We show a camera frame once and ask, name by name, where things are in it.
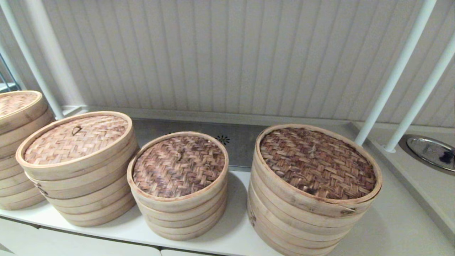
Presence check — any large dark woven steamer lid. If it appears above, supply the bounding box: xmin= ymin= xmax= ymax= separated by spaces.
xmin=253 ymin=124 xmax=383 ymax=218

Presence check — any small woven bamboo steamer lid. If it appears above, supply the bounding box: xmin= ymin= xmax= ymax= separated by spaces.
xmin=127 ymin=131 xmax=229 ymax=213

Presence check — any thick white post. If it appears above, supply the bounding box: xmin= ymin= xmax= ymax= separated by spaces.
xmin=21 ymin=0 xmax=88 ymax=109

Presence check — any steel panel with flower holes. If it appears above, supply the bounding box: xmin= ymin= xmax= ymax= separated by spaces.
xmin=132 ymin=118 xmax=268 ymax=172

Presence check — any round metal plate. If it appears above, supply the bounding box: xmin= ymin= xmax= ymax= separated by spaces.
xmin=406 ymin=137 xmax=455 ymax=172

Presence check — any small bamboo steamer stack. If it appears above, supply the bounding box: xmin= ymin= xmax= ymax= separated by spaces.
xmin=130 ymin=180 xmax=229 ymax=241

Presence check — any white metal pole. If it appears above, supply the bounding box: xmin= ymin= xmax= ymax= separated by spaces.
xmin=354 ymin=0 xmax=437 ymax=147
xmin=383 ymin=34 xmax=455 ymax=154
xmin=0 ymin=0 xmax=65 ymax=121
xmin=0 ymin=43 xmax=28 ymax=92

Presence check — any large bamboo steamer stack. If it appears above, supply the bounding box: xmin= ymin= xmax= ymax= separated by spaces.
xmin=247 ymin=171 xmax=370 ymax=256

